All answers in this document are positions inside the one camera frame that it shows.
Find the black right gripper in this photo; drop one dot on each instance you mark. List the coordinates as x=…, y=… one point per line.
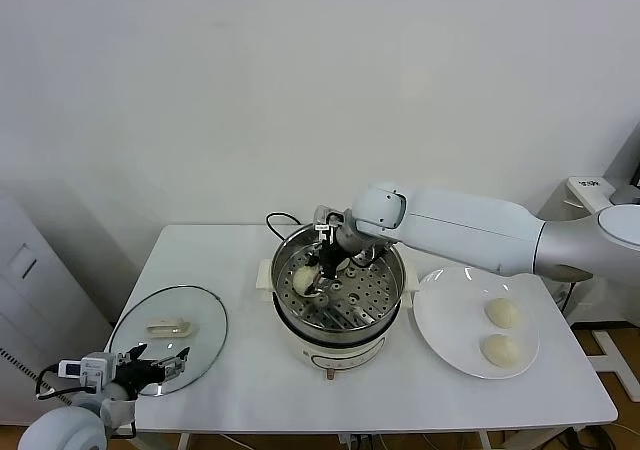
x=330, y=257

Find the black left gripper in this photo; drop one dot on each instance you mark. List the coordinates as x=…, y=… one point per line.
x=137, y=376

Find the round glass pot lid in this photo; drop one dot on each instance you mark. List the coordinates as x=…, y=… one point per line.
x=200, y=320

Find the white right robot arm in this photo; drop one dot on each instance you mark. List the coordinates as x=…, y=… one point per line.
x=475, y=230

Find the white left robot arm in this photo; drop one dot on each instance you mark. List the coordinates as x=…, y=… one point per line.
x=60, y=430

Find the steel steamer pot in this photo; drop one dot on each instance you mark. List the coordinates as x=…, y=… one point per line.
x=370, y=300

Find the cream electric cooker base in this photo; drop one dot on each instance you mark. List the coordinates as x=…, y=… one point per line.
x=340, y=352

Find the white table leg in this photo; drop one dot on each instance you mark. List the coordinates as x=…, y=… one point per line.
x=485, y=442
x=184, y=442

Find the white metal cabinet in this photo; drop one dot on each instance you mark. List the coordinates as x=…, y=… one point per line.
x=30, y=295

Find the white round plate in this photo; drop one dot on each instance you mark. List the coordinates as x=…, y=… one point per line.
x=450, y=330

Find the white power strip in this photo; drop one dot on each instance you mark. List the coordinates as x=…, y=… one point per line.
x=350, y=440

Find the white side desk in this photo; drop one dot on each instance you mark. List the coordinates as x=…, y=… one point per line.
x=585, y=195

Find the grey monitor stand base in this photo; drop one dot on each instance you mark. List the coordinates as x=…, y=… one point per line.
x=624, y=194

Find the black monitor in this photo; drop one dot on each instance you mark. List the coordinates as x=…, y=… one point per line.
x=631, y=160

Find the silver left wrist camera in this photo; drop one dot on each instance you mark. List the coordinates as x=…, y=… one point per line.
x=95, y=367

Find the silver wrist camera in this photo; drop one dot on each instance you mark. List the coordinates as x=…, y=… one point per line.
x=95, y=367
x=325, y=215

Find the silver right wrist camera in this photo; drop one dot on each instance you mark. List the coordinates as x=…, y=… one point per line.
x=325, y=215

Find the white floor leg frame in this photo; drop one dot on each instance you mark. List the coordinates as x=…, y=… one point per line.
x=612, y=355

